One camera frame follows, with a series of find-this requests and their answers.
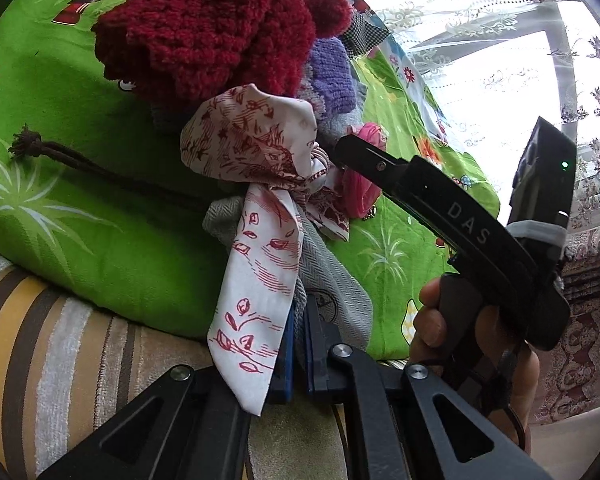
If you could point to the white lace curtain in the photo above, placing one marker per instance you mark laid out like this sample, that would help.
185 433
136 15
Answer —
480 35

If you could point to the striped velvet cushion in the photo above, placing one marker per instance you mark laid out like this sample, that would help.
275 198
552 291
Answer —
55 350

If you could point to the pink knitted garment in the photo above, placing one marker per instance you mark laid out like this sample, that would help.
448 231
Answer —
362 195

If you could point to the red knitted hat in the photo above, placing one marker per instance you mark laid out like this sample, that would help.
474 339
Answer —
205 35

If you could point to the purple knitted garment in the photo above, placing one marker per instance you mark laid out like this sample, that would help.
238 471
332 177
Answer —
330 75

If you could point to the black white checked cloth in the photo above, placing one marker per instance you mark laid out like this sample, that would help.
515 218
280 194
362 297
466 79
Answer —
362 35

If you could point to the green cartoon printed blanket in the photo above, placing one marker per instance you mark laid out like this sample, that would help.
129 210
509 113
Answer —
105 240

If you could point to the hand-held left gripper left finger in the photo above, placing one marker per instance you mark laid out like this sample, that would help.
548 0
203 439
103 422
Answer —
284 360

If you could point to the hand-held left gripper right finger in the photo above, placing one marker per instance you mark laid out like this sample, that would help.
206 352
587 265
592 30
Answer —
317 360

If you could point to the white red printed scarf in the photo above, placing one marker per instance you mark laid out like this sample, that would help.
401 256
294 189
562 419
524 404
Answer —
260 270

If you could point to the person's right hand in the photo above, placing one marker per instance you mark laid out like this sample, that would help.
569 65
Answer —
427 320

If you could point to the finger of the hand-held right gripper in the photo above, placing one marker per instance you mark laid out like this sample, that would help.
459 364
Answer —
370 160

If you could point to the grey cloth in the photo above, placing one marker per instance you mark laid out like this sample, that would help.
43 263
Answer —
330 285

